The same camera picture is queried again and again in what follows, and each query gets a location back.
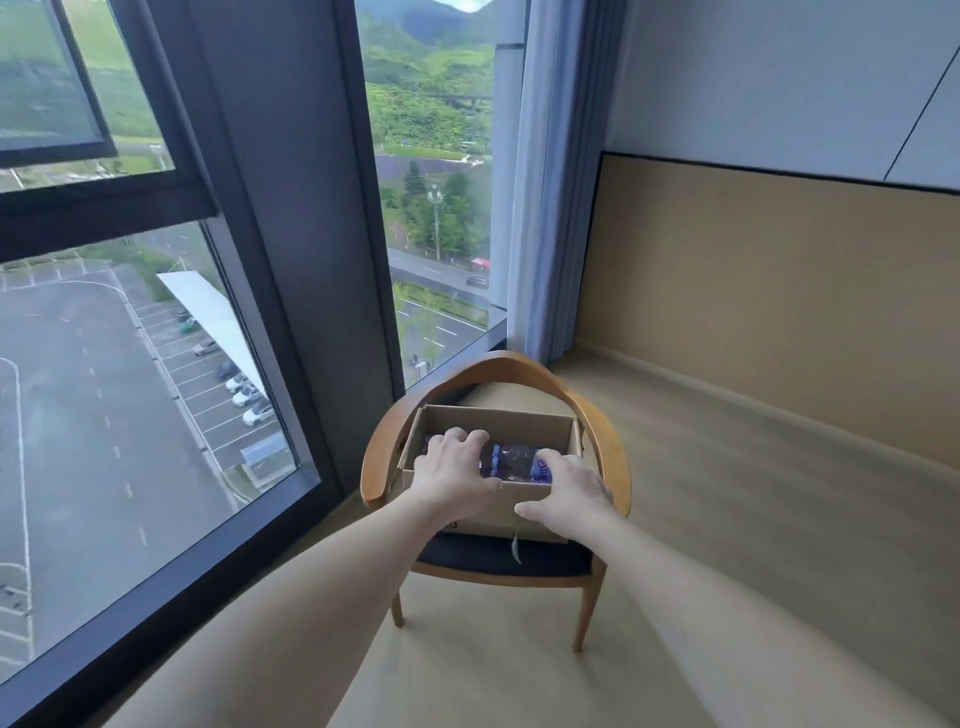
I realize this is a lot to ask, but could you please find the open dark window sash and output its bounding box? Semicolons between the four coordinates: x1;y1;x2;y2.
0;0;120;171

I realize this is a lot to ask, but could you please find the wooden chair with black seat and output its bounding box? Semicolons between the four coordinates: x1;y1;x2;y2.
359;349;634;654

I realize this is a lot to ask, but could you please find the person's right hand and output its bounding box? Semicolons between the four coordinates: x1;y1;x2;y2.
513;447;617;543

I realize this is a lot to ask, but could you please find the grey-blue curtain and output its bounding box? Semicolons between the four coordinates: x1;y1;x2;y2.
506;0;633;366

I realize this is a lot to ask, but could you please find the person's right forearm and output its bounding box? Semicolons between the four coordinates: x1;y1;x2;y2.
547;510;958;728

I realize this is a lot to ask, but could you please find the dark grey window frame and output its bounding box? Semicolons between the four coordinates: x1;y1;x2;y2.
0;0;511;728

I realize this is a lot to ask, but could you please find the dark purple plastic packet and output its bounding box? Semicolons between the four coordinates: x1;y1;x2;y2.
480;441;557;486

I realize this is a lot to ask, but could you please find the brown cardboard box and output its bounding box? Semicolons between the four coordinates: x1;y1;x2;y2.
394;404;587;546

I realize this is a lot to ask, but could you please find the person's left forearm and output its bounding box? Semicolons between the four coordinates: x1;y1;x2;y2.
103;491;460;728

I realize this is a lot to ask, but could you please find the person's left hand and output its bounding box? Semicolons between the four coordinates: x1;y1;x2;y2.
410;426;505;531

